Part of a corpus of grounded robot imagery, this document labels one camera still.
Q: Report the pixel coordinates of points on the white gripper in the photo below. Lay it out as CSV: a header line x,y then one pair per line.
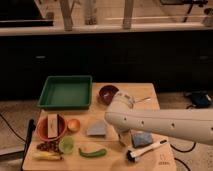
x,y
122,133

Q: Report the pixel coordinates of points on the grey blue towel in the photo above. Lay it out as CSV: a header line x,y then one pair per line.
x,y
97,129

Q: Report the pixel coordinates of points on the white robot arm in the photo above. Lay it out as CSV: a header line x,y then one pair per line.
x,y
188,124

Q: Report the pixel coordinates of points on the blue sponge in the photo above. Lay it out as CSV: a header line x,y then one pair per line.
x,y
141,139

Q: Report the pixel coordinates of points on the green pepper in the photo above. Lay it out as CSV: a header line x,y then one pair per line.
x,y
94,154

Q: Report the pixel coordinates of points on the dark purple bowl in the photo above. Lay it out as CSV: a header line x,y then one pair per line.
x,y
107,93

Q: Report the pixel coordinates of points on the small orange cup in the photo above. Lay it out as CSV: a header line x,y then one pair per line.
x,y
73,125

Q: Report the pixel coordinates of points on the green plastic tray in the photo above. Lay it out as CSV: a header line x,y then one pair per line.
x,y
66,93

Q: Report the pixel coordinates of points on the dark grape bunch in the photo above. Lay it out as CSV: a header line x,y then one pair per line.
x,y
49,146

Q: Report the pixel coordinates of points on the wooden block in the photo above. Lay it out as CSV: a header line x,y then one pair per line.
x,y
52,125

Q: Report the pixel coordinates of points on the yellow banana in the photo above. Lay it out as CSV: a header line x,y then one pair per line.
x,y
47,156

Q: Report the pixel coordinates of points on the white handled brush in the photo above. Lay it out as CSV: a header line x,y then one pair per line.
x,y
133,155

